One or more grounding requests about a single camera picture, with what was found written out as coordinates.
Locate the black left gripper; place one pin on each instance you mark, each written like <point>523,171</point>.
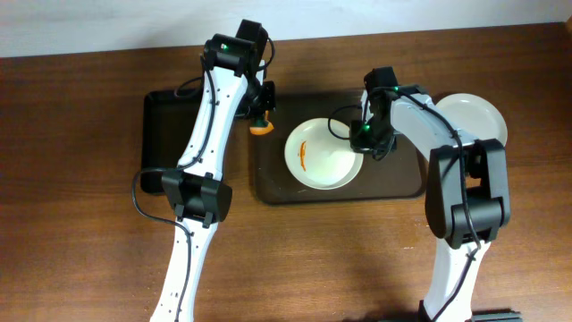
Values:
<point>266,102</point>

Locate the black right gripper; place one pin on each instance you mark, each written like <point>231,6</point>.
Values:
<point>362,140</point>

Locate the green and orange sponge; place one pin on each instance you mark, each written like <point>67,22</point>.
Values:
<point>261,126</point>

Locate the white plate with stain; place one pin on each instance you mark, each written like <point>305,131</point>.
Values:
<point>475,115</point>

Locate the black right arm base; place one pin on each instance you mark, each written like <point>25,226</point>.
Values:
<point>502,315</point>

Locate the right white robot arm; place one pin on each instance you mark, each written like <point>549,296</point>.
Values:
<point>467,190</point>

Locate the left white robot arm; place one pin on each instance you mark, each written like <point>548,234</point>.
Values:
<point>234,86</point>

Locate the small black tray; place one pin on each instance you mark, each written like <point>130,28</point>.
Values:
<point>167,127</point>

